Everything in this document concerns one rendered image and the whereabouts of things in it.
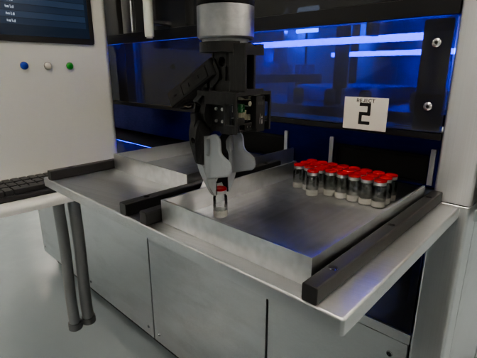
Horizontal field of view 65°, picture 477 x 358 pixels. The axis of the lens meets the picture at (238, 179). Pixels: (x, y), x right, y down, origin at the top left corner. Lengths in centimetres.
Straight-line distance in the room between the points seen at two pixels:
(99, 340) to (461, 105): 158
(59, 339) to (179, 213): 142
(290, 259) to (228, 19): 29
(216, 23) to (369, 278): 35
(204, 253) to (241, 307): 66
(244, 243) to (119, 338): 140
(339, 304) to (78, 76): 102
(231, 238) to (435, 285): 44
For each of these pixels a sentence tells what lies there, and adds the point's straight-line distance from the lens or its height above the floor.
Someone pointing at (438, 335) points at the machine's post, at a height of 63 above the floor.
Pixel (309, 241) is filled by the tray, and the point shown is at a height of 88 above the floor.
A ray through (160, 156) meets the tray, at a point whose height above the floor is 89.
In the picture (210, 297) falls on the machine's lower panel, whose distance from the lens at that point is 121.
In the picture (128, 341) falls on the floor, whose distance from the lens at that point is 178.
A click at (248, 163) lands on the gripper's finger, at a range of 55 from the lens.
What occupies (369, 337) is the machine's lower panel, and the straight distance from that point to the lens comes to 91.
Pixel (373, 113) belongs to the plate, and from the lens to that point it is 74.
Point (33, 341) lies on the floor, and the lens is 193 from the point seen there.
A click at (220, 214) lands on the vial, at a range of 57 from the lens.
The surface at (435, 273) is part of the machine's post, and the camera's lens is 78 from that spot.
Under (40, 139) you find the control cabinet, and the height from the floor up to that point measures 91.
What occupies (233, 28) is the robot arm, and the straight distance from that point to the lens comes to 49.
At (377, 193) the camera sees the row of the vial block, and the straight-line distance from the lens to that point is 64.
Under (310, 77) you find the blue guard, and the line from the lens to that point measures 80.
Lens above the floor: 110
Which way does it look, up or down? 16 degrees down
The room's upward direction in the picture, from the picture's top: straight up
